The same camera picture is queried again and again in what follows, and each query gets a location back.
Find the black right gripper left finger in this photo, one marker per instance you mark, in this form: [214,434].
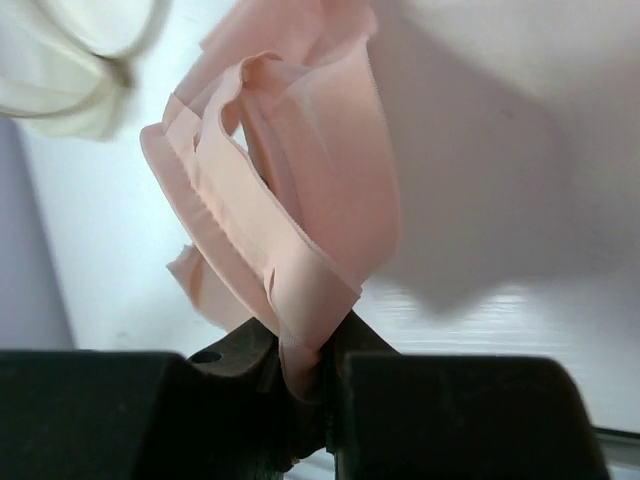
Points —
[222,413]

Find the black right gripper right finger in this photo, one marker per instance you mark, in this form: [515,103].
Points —
[397,416]

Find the pink bra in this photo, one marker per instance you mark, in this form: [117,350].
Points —
[274,154]

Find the aluminium mounting rail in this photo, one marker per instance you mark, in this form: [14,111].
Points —
[617,437]

